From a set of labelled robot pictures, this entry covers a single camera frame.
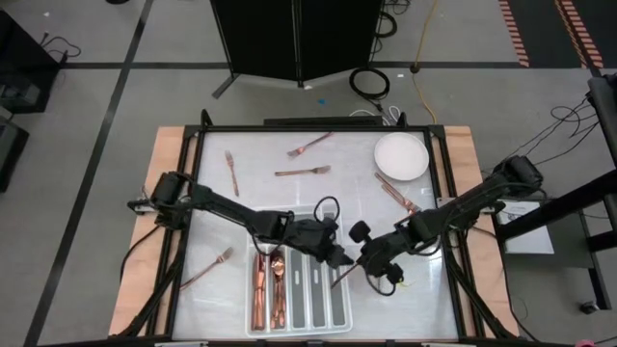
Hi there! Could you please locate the white round plate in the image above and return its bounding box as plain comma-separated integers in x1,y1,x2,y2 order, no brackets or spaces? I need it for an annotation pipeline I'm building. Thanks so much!
373,131,431,183

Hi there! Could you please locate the black box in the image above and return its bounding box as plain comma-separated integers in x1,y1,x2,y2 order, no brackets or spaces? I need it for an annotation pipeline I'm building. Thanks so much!
0,114,31,194

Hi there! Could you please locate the red and black cable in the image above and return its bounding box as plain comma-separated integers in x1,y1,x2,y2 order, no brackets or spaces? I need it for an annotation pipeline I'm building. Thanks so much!
40,31,83,65

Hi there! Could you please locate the black equipment cart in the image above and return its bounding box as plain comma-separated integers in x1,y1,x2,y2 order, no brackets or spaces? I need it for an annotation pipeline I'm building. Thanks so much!
0,9,63,115

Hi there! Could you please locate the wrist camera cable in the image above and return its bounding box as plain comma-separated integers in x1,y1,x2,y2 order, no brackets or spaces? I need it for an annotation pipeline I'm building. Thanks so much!
312,195,341,224
364,269,404,297

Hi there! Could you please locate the black looped cable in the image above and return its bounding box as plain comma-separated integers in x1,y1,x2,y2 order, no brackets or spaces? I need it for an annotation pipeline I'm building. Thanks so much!
373,0,412,40

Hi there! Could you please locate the black metal stand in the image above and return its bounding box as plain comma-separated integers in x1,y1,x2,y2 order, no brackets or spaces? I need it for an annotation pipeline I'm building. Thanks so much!
495,74,617,312

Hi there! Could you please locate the black room divider panel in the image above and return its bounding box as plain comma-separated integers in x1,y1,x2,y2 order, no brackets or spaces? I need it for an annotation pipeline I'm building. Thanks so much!
209,0,386,100

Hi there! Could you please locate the coiled black cable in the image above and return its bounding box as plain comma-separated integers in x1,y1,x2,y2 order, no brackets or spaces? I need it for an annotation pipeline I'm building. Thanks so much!
349,66,391,101

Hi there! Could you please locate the black floor cable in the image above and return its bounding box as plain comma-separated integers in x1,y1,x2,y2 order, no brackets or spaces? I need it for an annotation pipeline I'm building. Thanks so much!
481,95,603,178

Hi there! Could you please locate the copper fork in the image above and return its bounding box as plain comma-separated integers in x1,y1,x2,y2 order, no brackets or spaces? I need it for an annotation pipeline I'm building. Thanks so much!
286,131,335,159
376,172,421,213
224,149,241,199
274,165,333,177
374,174,416,216
178,247,235,291

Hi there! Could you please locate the white paper sheet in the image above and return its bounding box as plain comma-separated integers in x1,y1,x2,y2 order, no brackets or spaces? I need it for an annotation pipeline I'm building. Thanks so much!
496,204,556,256

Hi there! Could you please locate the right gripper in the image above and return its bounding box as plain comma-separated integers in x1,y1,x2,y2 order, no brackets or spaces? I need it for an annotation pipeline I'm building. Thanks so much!
347,220,415,280

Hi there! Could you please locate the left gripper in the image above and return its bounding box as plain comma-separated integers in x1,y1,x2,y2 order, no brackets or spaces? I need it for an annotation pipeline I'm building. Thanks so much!
287,216,356,269

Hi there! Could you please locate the yellow extension cable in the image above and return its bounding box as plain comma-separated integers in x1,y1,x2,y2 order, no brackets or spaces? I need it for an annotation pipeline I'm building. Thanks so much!
412,0,440,124

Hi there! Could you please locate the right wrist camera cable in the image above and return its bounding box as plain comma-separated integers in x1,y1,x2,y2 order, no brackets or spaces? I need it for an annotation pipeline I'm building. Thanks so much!
364,269,404,297

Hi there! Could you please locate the white table cover sheet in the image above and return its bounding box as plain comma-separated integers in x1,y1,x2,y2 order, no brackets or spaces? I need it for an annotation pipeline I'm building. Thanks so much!
172,130,460,341

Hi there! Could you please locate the black aluminium table frame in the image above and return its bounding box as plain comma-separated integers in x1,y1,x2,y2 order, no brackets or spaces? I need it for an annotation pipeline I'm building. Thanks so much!
108,108,524,347

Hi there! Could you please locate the white cable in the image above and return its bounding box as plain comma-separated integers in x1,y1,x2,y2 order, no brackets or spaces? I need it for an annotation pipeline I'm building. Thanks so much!
349,105,403,127

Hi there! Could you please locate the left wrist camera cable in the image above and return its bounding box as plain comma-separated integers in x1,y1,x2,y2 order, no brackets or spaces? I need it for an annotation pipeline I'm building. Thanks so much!
312,195,341,224

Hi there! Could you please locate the black arm base cable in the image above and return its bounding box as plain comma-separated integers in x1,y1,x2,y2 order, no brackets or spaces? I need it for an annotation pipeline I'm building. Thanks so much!
119,224,164,283

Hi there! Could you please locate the white cutlery organizer tray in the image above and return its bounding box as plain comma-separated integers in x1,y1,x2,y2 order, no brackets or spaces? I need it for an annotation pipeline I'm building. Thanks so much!
244,204,354,337

